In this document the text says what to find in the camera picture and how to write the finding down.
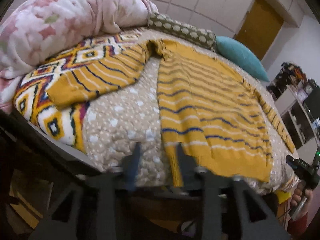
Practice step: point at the olive polka dot bolster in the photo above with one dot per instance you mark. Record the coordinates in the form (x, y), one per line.
(198, 36)

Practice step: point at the beige dotted quilt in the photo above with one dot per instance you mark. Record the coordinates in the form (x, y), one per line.
(125, 119)

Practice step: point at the right hand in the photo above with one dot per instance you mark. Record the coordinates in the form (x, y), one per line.
(298, 194)

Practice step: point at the brown wooden door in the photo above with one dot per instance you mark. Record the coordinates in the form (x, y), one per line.
(260, 28)

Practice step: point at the pink floral comforter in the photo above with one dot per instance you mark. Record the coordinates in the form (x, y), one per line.
(38, 29)

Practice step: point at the black television screen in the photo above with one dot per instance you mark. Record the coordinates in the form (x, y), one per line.
(312, 103)

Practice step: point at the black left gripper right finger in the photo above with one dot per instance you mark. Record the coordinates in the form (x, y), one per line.
(191, 172)

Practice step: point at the geometric patterned orange blanket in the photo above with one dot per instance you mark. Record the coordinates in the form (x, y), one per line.
(55, 96)

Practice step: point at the yellow striped knit sweater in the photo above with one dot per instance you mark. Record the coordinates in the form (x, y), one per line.
(207, 109)

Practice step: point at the white shelf unit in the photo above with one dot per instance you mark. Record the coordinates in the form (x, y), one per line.
(289, 89)

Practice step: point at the white wardrobe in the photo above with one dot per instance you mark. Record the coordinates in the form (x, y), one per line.
(210, 2)

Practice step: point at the teal cushion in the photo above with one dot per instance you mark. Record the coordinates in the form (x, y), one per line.
(240, 55)

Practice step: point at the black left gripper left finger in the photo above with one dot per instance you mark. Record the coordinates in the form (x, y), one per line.
(129, 167)

